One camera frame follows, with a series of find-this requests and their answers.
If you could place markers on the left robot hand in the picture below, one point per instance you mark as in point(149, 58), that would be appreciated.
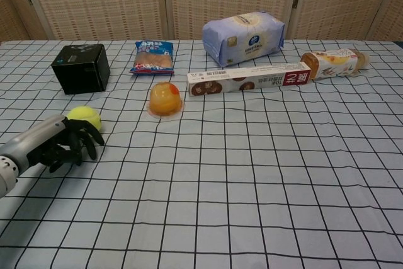
point(67, 141)

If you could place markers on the yellow tennis ball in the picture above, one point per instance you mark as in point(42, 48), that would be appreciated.
point(85, 117)

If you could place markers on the black cardboard box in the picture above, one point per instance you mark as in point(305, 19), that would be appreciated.
point(82, 69)

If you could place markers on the long white wrap box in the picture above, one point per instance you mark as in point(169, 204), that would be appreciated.
point(250, 80)

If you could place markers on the orange jelly cup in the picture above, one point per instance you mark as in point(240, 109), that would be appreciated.
point(166, 99)

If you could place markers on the blue snack bag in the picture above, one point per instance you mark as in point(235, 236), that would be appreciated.
point(154, 58)

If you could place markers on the checkered tablecloth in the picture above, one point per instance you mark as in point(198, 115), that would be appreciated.
point(220, 171)

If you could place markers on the woven folding screen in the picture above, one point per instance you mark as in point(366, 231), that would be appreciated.
point(201, 1)

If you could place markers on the light blue tissue pack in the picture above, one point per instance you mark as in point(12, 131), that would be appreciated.
point(245, 39)

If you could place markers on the tea bottle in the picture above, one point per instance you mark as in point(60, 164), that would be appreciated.
point(333, 64)

